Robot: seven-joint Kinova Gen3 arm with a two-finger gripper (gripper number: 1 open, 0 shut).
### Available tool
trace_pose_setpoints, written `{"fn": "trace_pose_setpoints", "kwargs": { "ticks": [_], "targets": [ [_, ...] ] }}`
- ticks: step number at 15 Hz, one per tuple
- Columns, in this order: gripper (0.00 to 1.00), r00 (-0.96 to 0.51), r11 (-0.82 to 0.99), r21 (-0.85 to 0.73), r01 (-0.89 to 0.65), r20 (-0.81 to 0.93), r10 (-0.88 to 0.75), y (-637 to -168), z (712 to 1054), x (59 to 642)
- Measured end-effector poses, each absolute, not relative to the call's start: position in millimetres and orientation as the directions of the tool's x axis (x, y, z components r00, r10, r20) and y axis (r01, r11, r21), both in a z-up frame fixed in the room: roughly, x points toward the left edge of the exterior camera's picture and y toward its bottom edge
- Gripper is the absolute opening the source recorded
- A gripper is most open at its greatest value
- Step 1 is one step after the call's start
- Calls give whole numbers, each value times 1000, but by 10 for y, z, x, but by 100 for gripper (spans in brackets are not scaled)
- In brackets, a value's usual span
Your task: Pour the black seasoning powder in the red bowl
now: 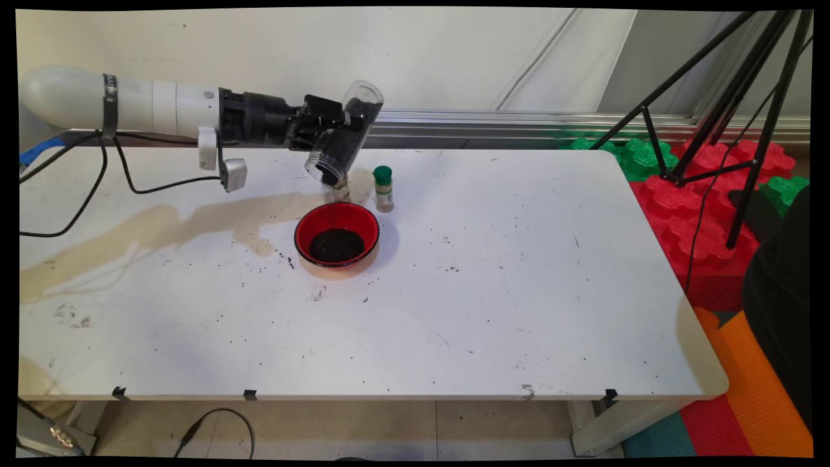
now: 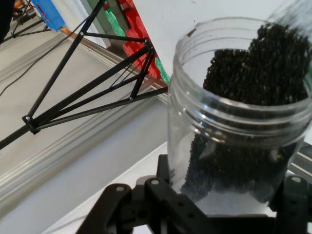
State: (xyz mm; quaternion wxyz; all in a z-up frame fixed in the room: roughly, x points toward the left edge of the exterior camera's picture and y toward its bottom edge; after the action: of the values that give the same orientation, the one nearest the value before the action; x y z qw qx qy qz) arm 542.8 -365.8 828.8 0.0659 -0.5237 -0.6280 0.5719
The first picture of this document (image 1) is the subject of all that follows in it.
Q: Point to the orange foam floor mat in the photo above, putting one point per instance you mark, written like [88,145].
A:
[765,402]

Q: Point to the red foam blocks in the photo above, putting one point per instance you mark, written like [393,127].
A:
[707,259]

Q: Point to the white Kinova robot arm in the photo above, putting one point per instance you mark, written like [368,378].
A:
[149,107]

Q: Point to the red and green foam mat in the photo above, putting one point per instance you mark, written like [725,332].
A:
[642,159]

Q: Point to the black seed pile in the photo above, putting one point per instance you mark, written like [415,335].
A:
[337,246]

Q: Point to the grey table leg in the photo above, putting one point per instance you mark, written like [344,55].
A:
[29,429]

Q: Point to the black tripod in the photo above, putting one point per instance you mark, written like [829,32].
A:
[767,130]

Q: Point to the aluminium wall rail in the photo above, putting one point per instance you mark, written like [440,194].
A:
[486,123]

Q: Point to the teal foam floor mat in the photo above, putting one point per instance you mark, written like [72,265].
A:
[661,441]

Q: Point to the spice bottle green cap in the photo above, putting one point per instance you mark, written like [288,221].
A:
[342,193]
[383,175]

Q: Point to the green foam block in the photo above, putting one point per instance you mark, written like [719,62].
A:
[784,191]

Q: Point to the red foam floor mat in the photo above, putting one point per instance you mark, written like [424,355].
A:
[713,428]

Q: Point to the clear plastic jar black seeds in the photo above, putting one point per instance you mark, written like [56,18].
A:
[343,152]

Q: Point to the red bowl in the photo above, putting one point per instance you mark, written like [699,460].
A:
[324,217]

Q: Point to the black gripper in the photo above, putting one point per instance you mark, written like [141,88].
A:
[266,122]

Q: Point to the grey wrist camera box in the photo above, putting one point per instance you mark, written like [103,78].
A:
[235,174]

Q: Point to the white table leg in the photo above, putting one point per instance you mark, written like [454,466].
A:
[603,434]

